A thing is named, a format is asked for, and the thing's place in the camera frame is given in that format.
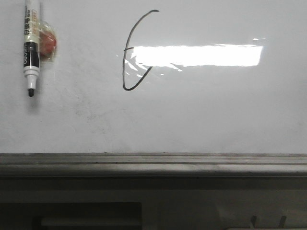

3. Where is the white whiteboard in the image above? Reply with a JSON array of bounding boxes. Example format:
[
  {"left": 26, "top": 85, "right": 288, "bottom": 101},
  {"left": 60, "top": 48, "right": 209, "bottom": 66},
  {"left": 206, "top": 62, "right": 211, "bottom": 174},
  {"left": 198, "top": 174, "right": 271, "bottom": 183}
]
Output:
[{"left": 0, "top": 0, "right": 307, "bottom": 153}]

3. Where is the grey metal whiteboard tray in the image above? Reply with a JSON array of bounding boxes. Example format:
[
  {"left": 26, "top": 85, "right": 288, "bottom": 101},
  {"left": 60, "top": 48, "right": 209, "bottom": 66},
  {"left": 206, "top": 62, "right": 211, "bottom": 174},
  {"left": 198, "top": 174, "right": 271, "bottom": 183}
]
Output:
[{"left": 0, "top": 153, "right": 307, "bottom": 178}]

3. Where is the white black whiteboard marker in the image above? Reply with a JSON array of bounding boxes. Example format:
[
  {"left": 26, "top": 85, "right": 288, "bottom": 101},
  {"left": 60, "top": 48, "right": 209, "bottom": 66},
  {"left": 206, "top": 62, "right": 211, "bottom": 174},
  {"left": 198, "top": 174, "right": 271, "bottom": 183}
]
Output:
[{"left": 23, "top": 0, "right": 40, "bottom": 97}]

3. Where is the red magnet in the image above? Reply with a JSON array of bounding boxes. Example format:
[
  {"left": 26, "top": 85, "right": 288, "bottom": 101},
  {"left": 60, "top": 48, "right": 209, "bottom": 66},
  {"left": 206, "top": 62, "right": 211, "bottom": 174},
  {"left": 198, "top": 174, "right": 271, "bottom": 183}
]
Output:
[{"left": 39, "top": 21, "right": 58, "bottom": 62}]

